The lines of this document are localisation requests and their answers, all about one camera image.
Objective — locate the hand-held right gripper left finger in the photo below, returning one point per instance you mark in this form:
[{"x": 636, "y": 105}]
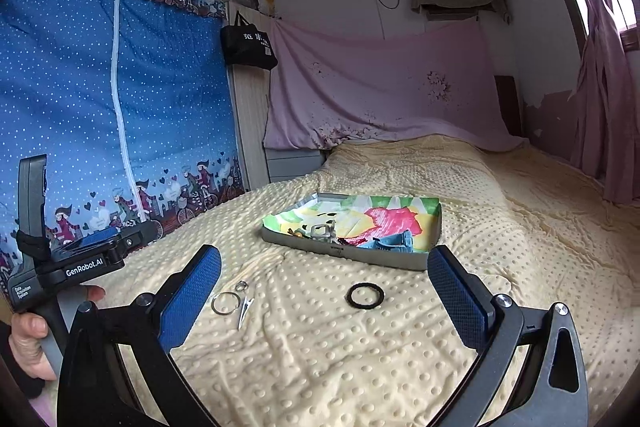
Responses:
[{"x": 195, "y": 287}]

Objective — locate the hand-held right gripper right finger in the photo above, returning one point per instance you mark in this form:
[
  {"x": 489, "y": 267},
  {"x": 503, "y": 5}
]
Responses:
[{"x": 457, "y": 292}]

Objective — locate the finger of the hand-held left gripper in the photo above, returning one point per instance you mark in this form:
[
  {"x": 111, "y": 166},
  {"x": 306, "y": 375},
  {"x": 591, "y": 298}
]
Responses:
[
  {"x": 97, "y": 238},
  {"x": 142, "y": 234}
]

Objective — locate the light blue smart watch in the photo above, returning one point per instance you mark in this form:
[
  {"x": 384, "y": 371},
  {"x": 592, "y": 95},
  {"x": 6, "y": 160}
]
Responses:
[{"x": 395, "y": 243}]

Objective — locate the colourful printed shallow box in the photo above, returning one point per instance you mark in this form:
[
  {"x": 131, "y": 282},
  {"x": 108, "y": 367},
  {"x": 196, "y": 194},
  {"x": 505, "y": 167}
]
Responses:
[{"x": 395, "y": 217}]

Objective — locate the silver square metal clasp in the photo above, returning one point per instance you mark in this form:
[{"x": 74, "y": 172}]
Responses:
[{"x": 320, "y": 233}]

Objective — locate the person's left hand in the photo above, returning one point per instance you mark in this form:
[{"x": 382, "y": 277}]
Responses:
[{"x": 32, "y": 342}]

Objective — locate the silver metal hair clip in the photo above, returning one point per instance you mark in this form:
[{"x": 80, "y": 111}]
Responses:
[{"x": 246, "y": 312}]

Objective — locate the yellow dotted blanket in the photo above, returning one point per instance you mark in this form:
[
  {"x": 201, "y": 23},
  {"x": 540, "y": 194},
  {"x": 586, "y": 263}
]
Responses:
[{"x": 350, "y": 357}]

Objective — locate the light wooden cabinet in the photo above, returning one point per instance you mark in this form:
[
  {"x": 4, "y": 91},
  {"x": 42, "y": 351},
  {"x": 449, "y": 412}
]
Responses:
[{"x": 250, "y": 122}]

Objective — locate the grey bedside drawer unit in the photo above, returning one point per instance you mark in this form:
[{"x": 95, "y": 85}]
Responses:
[{"x": 292, "y": 164}]

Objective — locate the blue dotted fabric wardrobe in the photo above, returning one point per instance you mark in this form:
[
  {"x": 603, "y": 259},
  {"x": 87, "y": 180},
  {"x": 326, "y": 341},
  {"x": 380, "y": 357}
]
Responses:
[{"x": 65, "y": 82}]

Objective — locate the dark brown wooden board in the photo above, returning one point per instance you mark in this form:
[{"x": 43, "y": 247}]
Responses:
[{"x": 507, "y": 104}]

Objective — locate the black tote bag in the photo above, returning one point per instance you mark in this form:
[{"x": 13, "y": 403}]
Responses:
[{"x": 247, "y": 44}]

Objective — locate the pink hanging sheet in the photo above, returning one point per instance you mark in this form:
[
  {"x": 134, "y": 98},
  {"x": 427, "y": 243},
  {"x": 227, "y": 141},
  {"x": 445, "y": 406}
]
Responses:
[{"x": 375, "y": 82}]

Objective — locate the pink curtain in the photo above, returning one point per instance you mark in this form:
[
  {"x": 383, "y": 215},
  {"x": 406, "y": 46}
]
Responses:
[{"x": 607, "y": 107}]

